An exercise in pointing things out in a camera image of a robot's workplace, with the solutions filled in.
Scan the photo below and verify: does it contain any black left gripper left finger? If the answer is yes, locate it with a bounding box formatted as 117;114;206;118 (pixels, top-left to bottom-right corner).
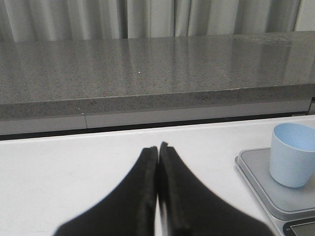
55;147;158;236

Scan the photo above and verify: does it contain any grey granite counter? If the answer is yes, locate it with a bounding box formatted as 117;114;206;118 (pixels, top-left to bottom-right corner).
0;31;315;135

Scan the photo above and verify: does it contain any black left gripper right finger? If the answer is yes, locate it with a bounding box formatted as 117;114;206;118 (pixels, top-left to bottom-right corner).
158;142;273;236

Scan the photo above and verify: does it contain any grey curtain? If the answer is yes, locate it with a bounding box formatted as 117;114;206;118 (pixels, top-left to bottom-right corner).
0;0;315;42

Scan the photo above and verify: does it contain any silver electronic kitchen scale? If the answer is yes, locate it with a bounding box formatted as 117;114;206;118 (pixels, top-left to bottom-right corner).
235;148;315;236

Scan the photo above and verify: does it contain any light blue plastic cup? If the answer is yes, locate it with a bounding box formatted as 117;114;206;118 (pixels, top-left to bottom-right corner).
269;123;315;188

